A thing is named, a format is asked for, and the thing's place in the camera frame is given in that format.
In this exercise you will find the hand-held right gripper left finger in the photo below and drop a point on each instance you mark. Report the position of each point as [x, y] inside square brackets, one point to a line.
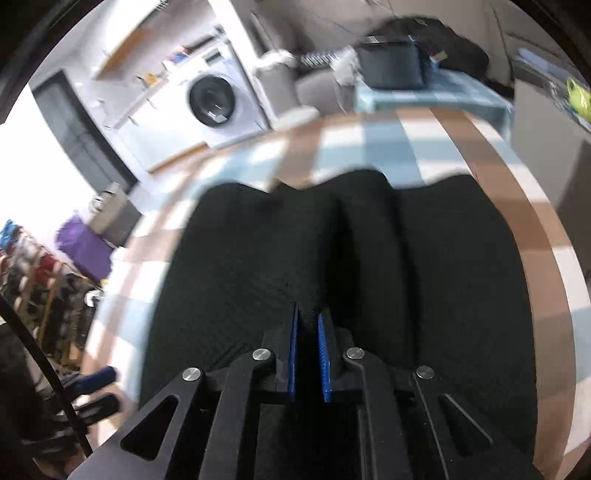
[292, 355]

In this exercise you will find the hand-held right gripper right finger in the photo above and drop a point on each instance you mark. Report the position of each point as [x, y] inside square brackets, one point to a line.
[324, 360]

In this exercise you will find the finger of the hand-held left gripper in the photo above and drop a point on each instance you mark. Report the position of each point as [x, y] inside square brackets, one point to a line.
[92, 378]
[99, 406]

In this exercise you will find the black knit sweater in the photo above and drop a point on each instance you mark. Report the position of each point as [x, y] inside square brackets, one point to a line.
[438, 277]

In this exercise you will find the wooden shoe rack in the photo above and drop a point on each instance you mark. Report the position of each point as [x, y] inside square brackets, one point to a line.
[46, 300]

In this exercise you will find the group of assorted shoes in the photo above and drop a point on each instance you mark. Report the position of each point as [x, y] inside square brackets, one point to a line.
[23, 272]

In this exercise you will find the purple bag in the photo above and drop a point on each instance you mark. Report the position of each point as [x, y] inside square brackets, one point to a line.
[85, 251]

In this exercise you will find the woven basket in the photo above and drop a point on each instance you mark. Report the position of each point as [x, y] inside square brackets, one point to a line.
[115, 217]

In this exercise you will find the white round stool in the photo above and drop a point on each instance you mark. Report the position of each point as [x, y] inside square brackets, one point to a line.
[300, 117]

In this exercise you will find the dark glass door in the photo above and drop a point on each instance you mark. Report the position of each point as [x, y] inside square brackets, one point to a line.
[78, 124]

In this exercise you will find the checkered tablecloth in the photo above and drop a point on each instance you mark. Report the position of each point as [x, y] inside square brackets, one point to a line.
[461, 138]

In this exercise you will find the white base cabinets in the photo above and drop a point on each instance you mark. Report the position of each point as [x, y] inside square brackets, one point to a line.
[152, 124]

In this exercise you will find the grey sofa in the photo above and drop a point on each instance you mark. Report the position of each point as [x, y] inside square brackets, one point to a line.
[318, 90]

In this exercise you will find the white washing machine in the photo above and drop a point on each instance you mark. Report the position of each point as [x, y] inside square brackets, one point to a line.
[214, 99]

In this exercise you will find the pale grey garment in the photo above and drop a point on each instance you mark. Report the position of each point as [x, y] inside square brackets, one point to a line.
[346, 69]

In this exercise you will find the white cloth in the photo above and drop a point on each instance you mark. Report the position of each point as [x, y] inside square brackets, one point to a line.
[274, 59]

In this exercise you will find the blue checkered cloth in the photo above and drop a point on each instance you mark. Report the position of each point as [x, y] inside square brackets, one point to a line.
[461, 94]

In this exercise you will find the houndstooth pillow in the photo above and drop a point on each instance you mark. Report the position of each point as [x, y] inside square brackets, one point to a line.
[323, 57]

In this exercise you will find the black rice cooker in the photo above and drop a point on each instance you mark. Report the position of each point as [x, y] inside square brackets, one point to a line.
[392, 67]

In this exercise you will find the grey box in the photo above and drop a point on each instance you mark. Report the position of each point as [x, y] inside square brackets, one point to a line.
[540, 138]

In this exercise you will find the black padded jacket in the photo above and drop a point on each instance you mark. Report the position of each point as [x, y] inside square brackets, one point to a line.
[461, 50]

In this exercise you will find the green mug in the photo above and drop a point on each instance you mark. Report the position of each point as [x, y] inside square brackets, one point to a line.
[579, 94]

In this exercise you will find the white wall cabinets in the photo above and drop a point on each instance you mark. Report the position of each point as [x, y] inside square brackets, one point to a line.
[138, 41]

